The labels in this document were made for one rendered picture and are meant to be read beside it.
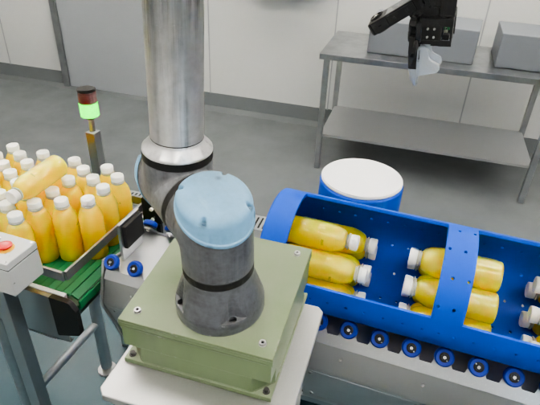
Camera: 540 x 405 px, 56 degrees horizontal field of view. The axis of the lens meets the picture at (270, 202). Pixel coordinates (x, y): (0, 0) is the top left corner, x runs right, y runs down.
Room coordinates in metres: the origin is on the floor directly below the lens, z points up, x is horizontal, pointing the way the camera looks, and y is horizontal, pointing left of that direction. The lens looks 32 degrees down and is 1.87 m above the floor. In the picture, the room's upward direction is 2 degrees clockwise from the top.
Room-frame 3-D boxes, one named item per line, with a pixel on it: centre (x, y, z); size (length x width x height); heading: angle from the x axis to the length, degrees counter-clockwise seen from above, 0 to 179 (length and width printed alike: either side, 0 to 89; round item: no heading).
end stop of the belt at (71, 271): (1.22, 0.47, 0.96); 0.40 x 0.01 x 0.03; 161
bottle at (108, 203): (1.28, 0.50, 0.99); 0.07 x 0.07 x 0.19
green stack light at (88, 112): (1.65, 0.65, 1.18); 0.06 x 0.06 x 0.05
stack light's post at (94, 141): (1.65, 0.65, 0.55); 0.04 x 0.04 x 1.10; 71
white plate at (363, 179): (1.52, -0.31, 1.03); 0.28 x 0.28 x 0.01
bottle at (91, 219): (1.21, 0.52, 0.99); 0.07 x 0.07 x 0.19
